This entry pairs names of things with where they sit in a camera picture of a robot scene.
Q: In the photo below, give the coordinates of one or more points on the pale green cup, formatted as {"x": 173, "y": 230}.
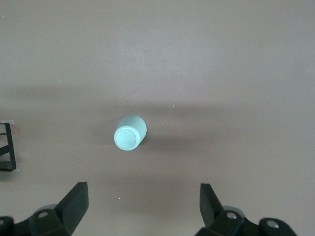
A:
{"x": 130, "y": 135}

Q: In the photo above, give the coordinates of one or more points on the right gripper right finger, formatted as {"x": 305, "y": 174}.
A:
{"x": 211, "y": 206}

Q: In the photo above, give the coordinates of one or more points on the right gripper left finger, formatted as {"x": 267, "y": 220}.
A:
{"x": 73, "y": 206}

